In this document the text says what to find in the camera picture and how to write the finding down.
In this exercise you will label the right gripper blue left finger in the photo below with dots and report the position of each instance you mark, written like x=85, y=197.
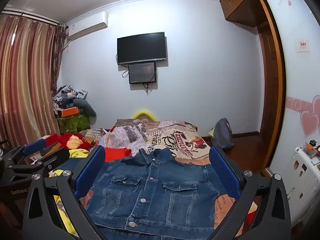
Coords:
x=41, y=216

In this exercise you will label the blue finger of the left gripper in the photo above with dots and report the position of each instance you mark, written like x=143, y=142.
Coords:
x=34, y=147

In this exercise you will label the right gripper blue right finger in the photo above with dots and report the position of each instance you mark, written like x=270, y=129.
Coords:
x=272, y=220

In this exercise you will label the blue denim jacket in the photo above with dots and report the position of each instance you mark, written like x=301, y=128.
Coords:
x=155, y=192

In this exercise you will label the yellow cartoon garment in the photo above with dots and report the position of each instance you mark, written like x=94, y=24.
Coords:
x=75, y=153

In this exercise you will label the red plush toy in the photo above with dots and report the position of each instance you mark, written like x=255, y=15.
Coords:
x=70, y=141

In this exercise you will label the green patterned box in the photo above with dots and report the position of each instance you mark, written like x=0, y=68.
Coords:
x=73, y=123

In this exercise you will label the grey blue backpack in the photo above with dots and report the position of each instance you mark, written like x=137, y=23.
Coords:
x=222, y=135

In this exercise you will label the orange box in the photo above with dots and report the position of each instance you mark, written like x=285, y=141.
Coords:
x=69, y=111

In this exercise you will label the dark grey cushion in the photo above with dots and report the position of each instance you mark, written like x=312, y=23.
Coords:
x=85, y=106

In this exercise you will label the newspaper print bed cover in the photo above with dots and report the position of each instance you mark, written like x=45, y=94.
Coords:
x=160, y=137

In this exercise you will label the yellow curved pillow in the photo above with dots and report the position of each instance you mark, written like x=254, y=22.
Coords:
x=144, y=114

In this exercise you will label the striped pink curtain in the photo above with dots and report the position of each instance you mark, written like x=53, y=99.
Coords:
x=31, y=54

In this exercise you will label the white air conditioner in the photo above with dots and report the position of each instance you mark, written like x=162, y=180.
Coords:
x=87, y=25

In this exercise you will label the small black wall monitor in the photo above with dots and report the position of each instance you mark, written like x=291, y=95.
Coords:
x=140, y=73

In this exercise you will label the black wall television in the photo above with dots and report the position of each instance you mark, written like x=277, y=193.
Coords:
x=141, y=48

